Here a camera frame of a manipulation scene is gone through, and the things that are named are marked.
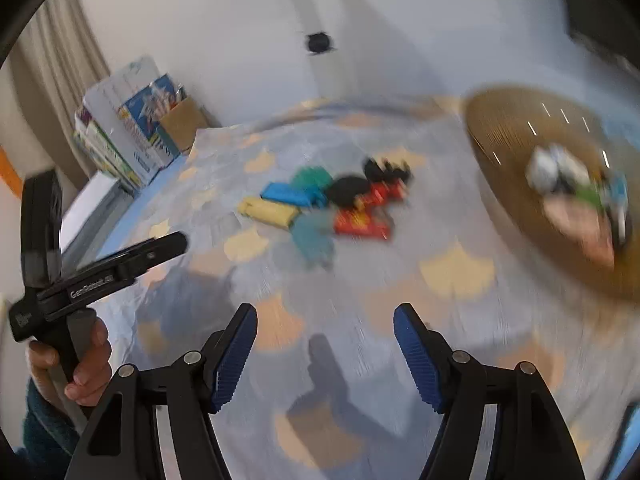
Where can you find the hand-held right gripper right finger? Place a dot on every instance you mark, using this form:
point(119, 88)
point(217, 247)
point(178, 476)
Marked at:
point(417, 355)

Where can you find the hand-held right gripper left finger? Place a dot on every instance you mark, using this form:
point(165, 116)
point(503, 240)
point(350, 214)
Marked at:
point(235, 355)

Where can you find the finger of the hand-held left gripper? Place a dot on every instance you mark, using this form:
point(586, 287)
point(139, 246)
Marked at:
point(160, 250)

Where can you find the yellow plastic case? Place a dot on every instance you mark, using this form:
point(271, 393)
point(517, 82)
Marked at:
point(265, 212)

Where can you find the blue translucent rubber toy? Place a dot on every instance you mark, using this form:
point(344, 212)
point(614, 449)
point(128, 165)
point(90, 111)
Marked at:
point(310, 237)

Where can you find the red snack packet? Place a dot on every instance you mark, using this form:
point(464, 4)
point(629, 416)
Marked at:
point(360, 224)

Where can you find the teal rubber toy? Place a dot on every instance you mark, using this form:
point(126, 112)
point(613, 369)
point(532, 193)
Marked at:
point(310, 179)

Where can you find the red toy figure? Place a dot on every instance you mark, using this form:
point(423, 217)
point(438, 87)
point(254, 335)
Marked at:
point(382, 192)

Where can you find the black shaggy toy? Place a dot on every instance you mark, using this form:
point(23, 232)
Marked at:
point(347, 190)

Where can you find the pink cardboard box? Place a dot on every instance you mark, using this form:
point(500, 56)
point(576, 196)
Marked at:
point(575, 220)

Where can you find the white wall charger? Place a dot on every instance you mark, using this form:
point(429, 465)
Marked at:
point(550, 167)

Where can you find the green rubber toy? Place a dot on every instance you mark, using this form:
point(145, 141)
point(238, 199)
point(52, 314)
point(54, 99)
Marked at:
point(587, 194)

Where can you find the amber ribbed glass bowl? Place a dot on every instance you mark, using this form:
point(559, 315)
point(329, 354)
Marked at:
point(505, 125)

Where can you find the person's left forearm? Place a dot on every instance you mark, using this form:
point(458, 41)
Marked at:
point(45, 430)

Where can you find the person's left hand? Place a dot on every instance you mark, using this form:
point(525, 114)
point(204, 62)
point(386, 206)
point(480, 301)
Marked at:
point(90, 375)

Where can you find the white paper stack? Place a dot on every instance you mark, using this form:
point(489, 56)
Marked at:
point(90, 205)

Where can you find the leaf patterned tablecloth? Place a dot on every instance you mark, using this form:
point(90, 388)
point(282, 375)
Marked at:
point(400, 270)

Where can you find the cardboard pen holder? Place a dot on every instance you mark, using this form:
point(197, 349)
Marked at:
point(182, 122)

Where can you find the books and cardboard box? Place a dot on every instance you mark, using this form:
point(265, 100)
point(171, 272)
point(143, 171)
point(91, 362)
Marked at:
point(115, 125)

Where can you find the blue plastic case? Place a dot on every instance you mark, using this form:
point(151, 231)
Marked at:
point(285, 192)

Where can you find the bundle of pens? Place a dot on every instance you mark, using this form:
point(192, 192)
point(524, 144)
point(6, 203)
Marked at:
point(175, 97)

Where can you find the black spiky hair piece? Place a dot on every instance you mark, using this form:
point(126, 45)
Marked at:
point(385, 170)

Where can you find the beige curtain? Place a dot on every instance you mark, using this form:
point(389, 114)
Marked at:
point(55, 85)

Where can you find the smartphone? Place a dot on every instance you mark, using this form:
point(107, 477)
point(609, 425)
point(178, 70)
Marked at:
point(631, 440)

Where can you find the white pole with black clamp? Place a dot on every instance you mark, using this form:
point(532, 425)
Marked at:
point(317, 42)

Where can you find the black monitor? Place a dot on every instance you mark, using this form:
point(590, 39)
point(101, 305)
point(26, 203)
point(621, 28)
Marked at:
point(600, 10)

